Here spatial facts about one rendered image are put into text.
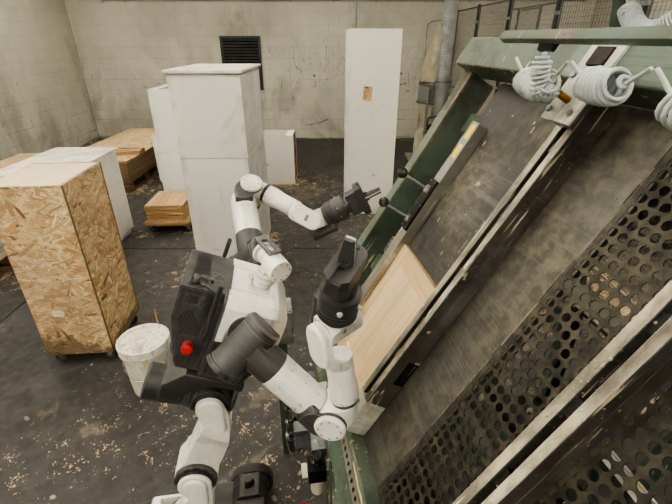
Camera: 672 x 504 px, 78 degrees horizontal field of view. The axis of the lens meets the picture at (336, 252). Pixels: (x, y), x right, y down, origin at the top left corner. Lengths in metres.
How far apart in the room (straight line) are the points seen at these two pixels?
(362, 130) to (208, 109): 2.02
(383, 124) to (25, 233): 3.56
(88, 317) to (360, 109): 3.39
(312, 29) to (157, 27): 3.05
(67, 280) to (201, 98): 1.62
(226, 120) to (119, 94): 6.95
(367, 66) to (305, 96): 4.58
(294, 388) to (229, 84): 2.77
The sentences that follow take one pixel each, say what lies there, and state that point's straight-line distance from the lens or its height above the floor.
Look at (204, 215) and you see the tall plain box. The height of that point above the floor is 0.58.
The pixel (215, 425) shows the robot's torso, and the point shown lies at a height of 0.90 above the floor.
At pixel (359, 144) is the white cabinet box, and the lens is 4.97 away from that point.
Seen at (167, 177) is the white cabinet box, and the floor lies 0.41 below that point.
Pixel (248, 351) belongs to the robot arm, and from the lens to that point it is 0.99.
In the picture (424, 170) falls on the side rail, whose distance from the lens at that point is 1.68.
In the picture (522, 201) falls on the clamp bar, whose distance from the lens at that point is 1.07.
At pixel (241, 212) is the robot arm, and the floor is 1.43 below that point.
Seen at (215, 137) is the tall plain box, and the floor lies 1.26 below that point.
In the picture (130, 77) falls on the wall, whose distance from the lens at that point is 10.19.
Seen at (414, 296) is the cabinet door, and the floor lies 1.24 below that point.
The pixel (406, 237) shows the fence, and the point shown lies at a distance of 1.49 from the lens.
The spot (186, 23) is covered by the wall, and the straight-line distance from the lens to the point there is 9.69.
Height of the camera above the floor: 1.96
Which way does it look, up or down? 27 degrees down
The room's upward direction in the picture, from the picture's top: straight up
